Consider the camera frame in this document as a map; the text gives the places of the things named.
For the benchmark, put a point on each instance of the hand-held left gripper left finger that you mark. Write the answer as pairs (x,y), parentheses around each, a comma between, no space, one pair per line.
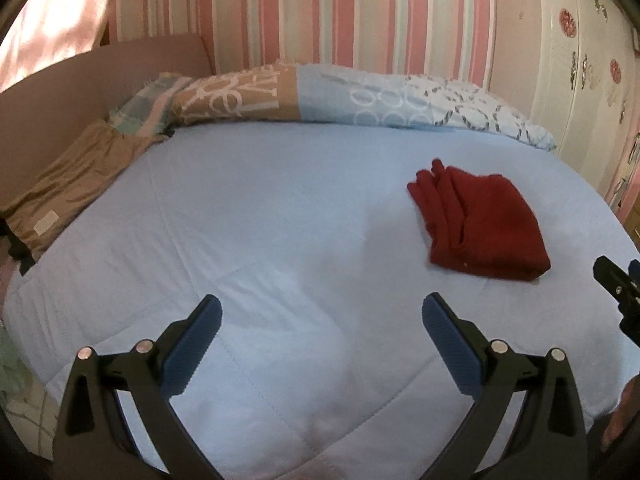
(192,345)

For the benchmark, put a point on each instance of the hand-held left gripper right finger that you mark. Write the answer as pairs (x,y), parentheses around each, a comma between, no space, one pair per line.
(452,350)

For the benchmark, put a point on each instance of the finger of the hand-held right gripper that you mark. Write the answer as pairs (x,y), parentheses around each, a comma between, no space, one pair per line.
(617,285)

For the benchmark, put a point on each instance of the red knit sweater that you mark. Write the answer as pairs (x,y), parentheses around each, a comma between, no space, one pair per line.
(485,220)

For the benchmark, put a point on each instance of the person's right forearm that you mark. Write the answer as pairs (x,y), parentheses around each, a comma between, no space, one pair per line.
(622,412)

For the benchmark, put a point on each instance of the light blue bed blanket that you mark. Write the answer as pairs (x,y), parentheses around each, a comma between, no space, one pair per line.
(250,210)

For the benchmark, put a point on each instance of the pale green cloth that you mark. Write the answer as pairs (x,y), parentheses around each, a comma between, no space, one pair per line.
(10,365)

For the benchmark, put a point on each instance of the brown cloth with label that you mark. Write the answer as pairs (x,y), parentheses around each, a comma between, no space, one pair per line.
(80,180)

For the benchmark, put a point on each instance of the white wardrobe with flower decals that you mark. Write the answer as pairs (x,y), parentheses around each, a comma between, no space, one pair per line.
(575,85)

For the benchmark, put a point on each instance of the plaid green and pink blanket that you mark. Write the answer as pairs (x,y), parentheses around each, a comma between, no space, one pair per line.
(145,105)

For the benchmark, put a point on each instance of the patterned blue and tan pillow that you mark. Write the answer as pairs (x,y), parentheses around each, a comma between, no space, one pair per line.
(350,100)

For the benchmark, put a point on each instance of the brown headboard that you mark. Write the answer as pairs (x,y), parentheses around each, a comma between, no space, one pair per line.
(75,80)

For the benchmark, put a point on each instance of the pink curtain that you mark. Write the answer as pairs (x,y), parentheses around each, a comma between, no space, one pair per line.
(55,15)

